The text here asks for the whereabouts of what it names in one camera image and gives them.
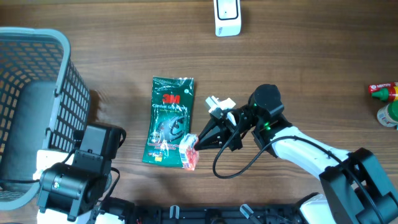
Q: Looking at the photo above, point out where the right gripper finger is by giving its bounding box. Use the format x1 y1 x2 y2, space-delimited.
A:
198 118 220 140
195 126 231 151

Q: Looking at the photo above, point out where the red white small box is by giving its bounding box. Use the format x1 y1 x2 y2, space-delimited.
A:
179 134 199 170

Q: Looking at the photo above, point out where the green 3M gloves packet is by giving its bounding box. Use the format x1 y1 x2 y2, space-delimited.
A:
142 77 194 168

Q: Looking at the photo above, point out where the red Nescafe stick sachet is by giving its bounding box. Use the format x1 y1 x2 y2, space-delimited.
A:
368 82 398 94

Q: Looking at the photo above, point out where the green lid small jar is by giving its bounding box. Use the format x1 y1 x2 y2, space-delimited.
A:
377 101 398 128

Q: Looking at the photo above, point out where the yellow bottle green cap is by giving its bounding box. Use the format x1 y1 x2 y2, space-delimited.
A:
371 86 397 102

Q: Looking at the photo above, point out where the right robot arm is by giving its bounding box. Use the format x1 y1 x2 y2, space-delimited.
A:
195 84 397 223

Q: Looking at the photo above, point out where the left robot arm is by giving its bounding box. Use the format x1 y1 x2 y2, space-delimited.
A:
37 124 126 223

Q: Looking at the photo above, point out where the white barcode scanner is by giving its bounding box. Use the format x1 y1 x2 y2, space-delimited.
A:
213 0 242 37

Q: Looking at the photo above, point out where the grey plastic mesh basket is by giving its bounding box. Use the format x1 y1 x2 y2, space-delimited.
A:
1 27 90 211

